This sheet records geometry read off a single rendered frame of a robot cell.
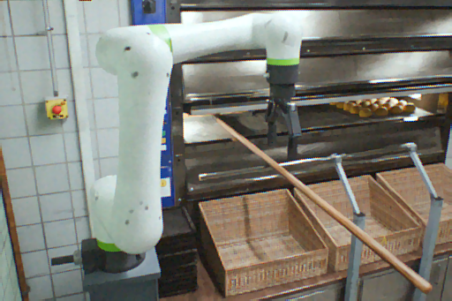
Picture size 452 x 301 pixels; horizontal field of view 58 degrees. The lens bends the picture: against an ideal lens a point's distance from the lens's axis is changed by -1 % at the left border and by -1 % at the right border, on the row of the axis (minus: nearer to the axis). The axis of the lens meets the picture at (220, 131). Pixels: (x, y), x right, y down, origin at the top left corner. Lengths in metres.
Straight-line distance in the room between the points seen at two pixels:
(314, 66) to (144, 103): 1.61
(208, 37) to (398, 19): 1.72
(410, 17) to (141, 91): 2.11
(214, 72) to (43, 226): 1.17
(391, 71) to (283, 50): 1.61
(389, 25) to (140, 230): 2.03
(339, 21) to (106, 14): 1.25
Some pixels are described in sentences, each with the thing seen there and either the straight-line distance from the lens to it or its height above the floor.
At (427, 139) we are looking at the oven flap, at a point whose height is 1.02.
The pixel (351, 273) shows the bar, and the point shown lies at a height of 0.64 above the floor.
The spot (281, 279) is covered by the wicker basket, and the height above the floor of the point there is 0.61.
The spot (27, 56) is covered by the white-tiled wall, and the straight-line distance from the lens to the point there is 2.02.
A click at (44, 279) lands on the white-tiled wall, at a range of 2.44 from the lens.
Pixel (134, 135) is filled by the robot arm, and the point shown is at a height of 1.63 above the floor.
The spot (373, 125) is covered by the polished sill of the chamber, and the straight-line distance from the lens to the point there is 2.71.
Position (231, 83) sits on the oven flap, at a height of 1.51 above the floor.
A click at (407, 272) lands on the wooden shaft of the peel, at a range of 1.29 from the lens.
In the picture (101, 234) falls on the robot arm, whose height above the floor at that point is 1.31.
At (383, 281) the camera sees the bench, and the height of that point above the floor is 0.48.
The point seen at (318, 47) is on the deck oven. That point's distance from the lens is 2.37.
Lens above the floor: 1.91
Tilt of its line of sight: 17 degrees down
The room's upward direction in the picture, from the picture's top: straight up
